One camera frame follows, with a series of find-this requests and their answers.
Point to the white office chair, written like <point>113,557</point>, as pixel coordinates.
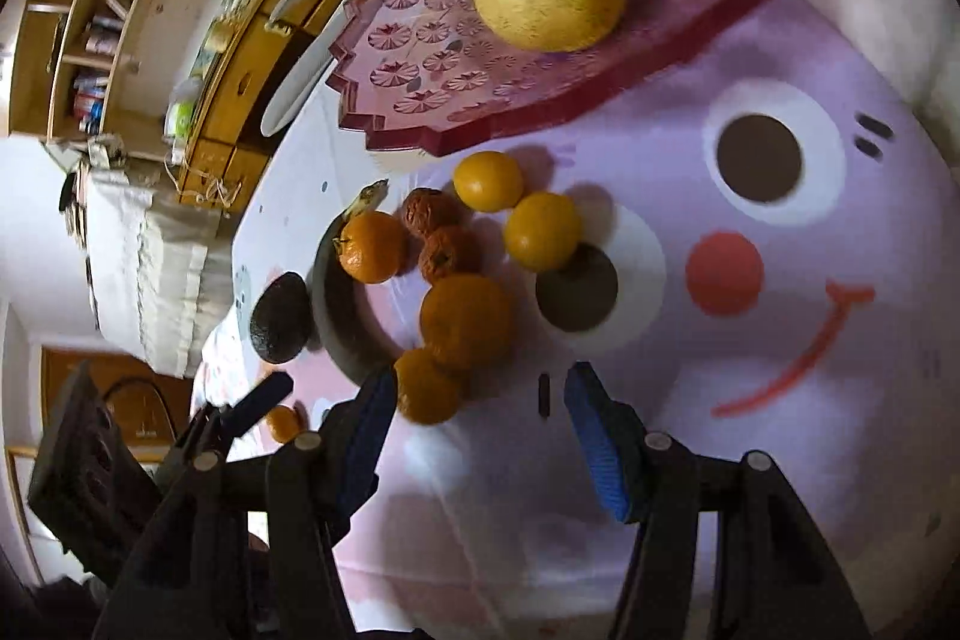
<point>300,63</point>

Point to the printed cartoon cloth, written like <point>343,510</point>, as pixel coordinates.
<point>787,400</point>

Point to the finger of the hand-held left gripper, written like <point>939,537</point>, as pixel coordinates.
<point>259,401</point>

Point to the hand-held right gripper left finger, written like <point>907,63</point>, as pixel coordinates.
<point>366,437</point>

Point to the orange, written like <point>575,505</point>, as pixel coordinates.
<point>426,389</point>
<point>373,246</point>
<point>541,231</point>
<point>487,181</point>
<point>465,321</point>
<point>285,424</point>

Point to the bed with white cover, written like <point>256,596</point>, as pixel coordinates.
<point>150,265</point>

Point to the wooden drawer cabinet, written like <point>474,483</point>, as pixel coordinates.
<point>240,108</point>

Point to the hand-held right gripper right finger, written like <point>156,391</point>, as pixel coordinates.
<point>596,452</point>

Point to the blackened banana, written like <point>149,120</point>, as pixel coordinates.
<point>337,325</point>

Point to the green packet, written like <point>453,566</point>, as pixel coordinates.
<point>180,119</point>

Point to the dark avocado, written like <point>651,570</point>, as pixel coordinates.
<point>279,317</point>

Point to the wrinkled brown passion fruit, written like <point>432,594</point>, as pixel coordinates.
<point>429,211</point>
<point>450,256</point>

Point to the pink cut-glass plate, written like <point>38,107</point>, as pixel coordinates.
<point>420,48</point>

